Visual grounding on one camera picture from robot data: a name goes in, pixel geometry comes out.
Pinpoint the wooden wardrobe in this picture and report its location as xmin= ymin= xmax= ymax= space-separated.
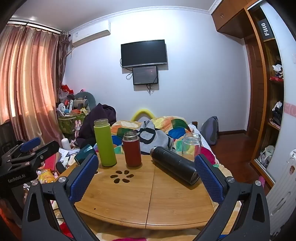
xmin=211 ymin=0 xmax=296 ymax=186

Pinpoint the yellow snack packet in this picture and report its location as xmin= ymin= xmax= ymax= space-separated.
xmin=38 ymin=169 xmax=56 ymax=184

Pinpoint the black storage box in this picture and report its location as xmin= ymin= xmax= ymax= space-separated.
xmin=256 ymin=17 xmax=276 ymax=42

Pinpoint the dark teal mug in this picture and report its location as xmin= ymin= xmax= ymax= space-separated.
xmin=74 ymin=144 xmax=98 ymax=166

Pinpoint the red thermos cup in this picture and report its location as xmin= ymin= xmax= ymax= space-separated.
xmin=122 ymin=131 xmax=142 ymax=168

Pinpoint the colourful patchwork blanket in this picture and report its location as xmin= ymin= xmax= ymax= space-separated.
xmin=110 ymin=116 xmax=220 ymax=168

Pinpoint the grey plush toy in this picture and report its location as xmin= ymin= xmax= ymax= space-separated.
xmin=73 ymin=91 xmax=96 ymax=109

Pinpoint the green storage basket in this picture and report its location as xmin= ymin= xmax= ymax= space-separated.
xmin=58 ymin=113 xmax=90 ymax=135

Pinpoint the clear glass cup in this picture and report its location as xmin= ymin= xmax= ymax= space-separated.
xmin=182 ymin=133 xmax=202 ymax=163

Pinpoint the white air conditioner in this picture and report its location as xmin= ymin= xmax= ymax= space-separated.
xmin=70 ymin=20 xmax=111 ymax=49

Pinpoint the pink curtain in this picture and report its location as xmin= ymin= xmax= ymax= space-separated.
xmin=0 ymin=22 xmax=62 ymax=149

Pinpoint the grey and black garment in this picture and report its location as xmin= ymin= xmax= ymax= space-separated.
xmin=135 ymin=120 xmax=174 ymax=153

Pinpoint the dark purple garment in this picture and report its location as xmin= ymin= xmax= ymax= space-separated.
xmin=76 ymin=103 xmax=117 ymax=149

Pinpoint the yellow foam arch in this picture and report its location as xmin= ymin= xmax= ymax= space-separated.
xmin=131 ymin=108 xmax=156 ymax=122

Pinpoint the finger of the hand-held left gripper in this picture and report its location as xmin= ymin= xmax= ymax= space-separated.
xmin=7 ymin=140 xmax=61 ymax=171
xmin=1 ymin=137 xmax=41 ymax=163

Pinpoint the brown wooden door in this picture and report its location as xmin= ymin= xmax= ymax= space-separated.
xmin=244 ymin=35 xmax=265 ymax=135

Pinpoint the small black wall monitor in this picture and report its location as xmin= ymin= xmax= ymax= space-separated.
xmin=132 ymin=66 xmax=159 ymax=85

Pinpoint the black thermos cup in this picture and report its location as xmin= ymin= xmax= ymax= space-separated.
xmin=150 ymin=146 xmax=200 ymax=185

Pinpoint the green thermos cup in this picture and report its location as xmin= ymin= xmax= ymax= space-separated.
xmin=94 ymin=119 xmax=117 ymax=167

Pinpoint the black wall television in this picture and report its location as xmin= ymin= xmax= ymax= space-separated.
xmin=121 ymin=39 xmax=168 ymax=68

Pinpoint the grey backpack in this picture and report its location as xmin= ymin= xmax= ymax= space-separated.
xmin=200 ymin=116 xmax=219 ymax=146

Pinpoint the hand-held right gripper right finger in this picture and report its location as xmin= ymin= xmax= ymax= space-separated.
xmin=192 ymin=153 xmax=271 ymax=241

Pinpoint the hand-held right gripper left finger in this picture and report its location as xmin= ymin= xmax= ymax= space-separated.
xmin=21 ymin=153 xmax=102 ymax=241

